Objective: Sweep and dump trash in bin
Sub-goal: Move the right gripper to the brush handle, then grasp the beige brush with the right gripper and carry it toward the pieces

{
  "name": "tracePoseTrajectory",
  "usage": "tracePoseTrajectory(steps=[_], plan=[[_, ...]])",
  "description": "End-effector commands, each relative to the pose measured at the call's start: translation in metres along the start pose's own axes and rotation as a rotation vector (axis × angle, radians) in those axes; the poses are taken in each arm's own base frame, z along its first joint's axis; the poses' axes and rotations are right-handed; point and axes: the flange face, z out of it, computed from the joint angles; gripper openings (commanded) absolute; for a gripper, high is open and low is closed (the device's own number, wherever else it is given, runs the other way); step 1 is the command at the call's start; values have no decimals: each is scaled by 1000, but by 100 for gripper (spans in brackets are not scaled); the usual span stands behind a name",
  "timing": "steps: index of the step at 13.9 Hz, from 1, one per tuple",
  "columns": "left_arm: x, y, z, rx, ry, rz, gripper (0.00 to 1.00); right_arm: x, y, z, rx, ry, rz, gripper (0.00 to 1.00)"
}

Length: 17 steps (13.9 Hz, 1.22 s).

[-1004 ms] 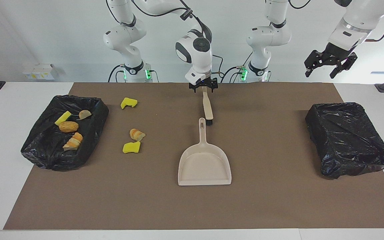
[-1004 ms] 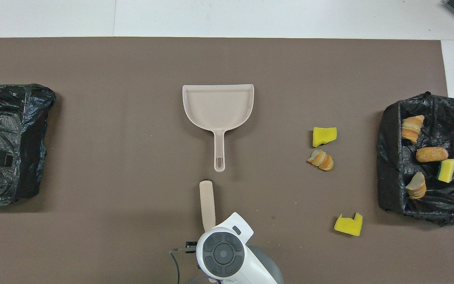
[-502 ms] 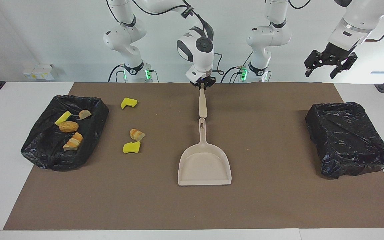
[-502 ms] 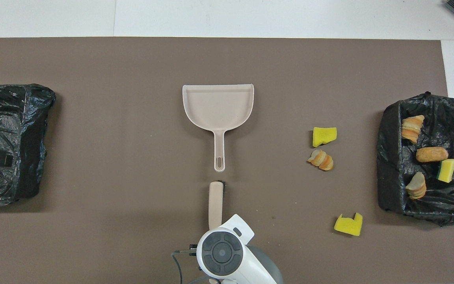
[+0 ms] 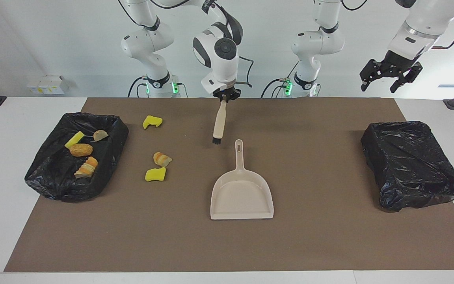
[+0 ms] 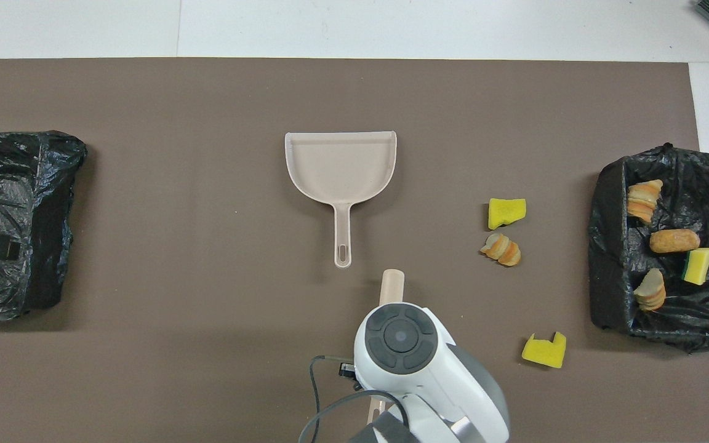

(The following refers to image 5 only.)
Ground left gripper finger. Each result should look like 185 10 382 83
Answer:
360 59 384 92
389 62 423 93

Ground beige hand brush black bristles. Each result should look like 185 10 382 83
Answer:
212 99 227 145

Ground notched yellow sponge piece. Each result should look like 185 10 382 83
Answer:
142 115 163 130

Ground small striped bread piece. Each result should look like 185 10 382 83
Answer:
153 152 173 167

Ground yellow sponge block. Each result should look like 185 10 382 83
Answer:
145 167 167 182

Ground beige plastic dustpan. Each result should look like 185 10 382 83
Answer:
210 139 274 220

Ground brown oval bread roll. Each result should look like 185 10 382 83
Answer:
69 144 93 157

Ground striped croissant piece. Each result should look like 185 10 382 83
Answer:
74 157 99 179

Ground yellow sponge wedge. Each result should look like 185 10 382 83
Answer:
65 131 86 149

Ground black bag lined bin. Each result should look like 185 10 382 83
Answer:
360 121 454 213
24 112 129 203

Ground brown table mat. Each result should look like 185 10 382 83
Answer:
4 97 454 273

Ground white cardboard box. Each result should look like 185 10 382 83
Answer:
26 75 67 95

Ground black left base cable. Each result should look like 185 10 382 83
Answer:
260 78 290 98

